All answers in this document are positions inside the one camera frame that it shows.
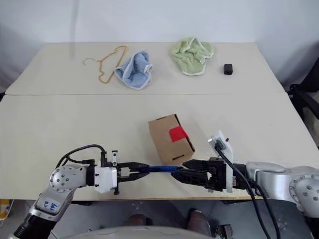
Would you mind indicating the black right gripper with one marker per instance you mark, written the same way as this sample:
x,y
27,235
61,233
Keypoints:
x,y
218,174

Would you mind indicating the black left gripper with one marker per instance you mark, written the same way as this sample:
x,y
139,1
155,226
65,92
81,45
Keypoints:
x,y
125,172

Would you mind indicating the brown cardboard box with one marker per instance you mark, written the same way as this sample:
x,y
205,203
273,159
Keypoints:
x,y
162,139

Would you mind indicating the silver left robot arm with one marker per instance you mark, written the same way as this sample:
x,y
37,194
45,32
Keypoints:
x,y
62,176

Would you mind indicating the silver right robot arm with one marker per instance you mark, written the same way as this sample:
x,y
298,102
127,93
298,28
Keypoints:
x,y
274,174

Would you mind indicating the red tape strip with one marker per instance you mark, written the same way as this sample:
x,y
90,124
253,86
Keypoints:
x,y
177,134

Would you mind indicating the small black box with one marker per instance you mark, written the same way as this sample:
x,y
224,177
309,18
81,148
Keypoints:
x,y
228,69

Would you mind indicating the dark brown rounded shape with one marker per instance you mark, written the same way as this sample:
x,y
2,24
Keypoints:
x,y
199,221

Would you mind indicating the silver robot torso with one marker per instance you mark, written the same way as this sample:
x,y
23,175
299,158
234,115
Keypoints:
x,y
149,234

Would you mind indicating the light blue towel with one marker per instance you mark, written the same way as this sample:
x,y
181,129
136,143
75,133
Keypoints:
x,y
135,72

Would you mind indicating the light green towel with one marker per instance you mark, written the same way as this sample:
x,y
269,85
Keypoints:
x,y
189,59

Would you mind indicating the black chair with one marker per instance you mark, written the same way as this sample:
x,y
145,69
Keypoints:
x,y
306,99

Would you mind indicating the yellow white package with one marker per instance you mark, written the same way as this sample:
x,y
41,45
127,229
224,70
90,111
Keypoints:
x,y
3,209

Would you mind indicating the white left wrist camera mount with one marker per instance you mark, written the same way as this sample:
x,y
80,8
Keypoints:
x,y
106,178

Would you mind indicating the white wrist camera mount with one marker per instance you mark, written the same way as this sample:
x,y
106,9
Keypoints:
x,y
229,179
106,178

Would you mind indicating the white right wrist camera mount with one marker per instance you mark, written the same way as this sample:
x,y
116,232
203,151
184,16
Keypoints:
x,y
229,179

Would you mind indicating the black metal bracket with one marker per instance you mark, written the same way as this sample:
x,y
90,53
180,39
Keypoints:
x,y
225,231

